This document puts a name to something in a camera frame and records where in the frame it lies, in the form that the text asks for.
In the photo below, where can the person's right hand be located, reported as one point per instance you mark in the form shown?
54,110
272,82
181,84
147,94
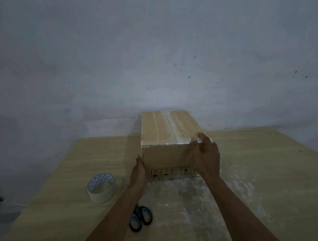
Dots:
207,159

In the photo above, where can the person's left hand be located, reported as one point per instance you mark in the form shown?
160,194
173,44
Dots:
137,173

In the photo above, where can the brown cardboard box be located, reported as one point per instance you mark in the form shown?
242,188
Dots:
169,156

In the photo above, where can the clear tape roll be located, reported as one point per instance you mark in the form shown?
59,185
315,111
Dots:
101,196

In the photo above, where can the person's right forearm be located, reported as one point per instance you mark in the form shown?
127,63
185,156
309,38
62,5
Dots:
241,211

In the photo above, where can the person's left forearm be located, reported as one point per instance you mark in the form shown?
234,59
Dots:
114,218

